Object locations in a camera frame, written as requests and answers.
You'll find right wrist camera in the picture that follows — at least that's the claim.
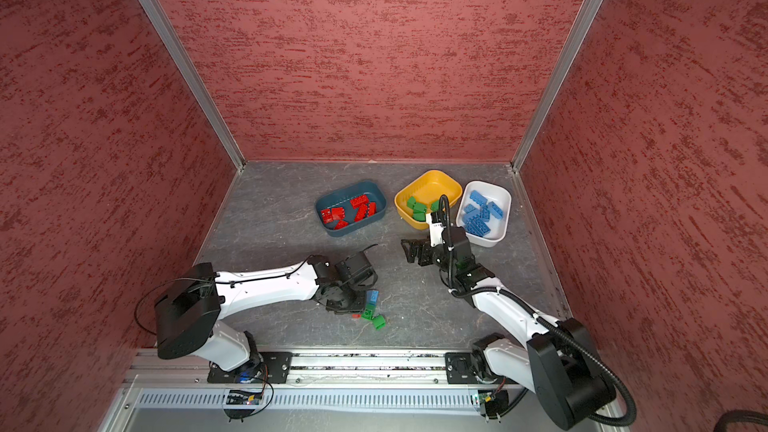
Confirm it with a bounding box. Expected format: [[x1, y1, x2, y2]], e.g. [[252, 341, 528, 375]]
[[428, 221, 445, 247]]

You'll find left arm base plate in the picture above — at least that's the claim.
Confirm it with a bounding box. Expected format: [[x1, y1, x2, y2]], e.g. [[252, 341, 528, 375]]
[[207, 352, 293, 385]]

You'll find green lego bottom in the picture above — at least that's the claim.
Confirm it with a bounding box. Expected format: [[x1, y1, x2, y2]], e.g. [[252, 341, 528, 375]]
[[372, 316, 386, 330]]

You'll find aluminium front rail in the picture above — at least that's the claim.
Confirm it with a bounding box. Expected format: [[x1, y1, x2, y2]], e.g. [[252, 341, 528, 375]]
[[124, 346, 610, 389]]

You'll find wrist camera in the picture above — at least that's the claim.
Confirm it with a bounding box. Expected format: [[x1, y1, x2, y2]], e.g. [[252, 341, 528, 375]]
[[335, 251, 375, 283], [428, 221, 445, 247]]

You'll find green hollow lego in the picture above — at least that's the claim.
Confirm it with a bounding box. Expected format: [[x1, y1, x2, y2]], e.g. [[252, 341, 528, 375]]
[[361, 304, 376, 321]]

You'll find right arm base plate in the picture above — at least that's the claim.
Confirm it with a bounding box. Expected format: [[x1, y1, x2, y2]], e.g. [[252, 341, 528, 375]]
[[444, 347, 534, 389]]

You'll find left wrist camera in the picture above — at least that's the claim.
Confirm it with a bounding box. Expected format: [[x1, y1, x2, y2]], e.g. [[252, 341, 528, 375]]
[[335, 251, 375, 283]]

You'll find yellow plastic bin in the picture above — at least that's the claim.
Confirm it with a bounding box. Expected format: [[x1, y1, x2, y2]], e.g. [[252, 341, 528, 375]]
[[394, 169, 463, 230]]

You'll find corner aluminium post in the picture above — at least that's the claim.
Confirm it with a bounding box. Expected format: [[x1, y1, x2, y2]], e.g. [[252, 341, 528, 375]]
[[511, 0, 604, 174], [138, 0, 247, 174]]

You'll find circuit board connector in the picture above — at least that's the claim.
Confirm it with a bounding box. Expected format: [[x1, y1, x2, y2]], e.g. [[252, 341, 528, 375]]
[[226, 390, 264, 408], [476, 390, 510, 420]]

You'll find dark teal plastic bin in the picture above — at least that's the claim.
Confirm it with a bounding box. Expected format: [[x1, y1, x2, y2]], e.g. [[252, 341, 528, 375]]
[[315, 180, 387, 238]]

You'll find right circuit board connector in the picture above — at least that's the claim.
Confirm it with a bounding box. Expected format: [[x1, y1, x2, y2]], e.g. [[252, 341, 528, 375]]
[[476, 390, 510, 420]]

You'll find white plastic bin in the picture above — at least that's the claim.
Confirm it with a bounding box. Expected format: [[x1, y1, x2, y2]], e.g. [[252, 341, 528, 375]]
[[456, 181, 512, 248]]

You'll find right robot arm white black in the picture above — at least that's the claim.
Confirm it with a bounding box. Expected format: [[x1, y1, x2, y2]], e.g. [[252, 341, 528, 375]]
[[401, 226, 637, 430]]

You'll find right corner aluminium post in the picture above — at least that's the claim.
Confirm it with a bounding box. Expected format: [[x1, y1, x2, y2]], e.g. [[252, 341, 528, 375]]
[[511, 0, 604, 174]]

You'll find light blue sloped lego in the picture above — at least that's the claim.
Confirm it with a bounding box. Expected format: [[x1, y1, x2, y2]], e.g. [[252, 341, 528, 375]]
[[366, 290, 379, 305]]

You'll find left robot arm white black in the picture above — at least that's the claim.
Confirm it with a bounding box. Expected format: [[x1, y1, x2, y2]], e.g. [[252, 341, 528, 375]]
[[154, 251, 378, 372]]

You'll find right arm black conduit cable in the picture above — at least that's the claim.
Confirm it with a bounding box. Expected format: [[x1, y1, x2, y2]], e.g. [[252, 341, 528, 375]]
[[437, 194, 637, 428]]

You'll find left corner aluminium post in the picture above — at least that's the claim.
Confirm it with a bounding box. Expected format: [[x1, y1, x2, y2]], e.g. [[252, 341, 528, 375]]
[[138, 0, 247, 174]]

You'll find red long lego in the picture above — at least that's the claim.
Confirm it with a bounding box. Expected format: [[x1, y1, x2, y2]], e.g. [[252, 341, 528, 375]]
[[331, 207, 345, 220], [355, 203, 369, 222]]

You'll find blue lego long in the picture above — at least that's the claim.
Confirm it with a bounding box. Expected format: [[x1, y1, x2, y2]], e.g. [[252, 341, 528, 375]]
[[470, 190, 488, 206]]

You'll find left circuit board connector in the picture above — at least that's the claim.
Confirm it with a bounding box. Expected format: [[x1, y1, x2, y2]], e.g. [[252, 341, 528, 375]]
[[226, 390, 264, 408]]

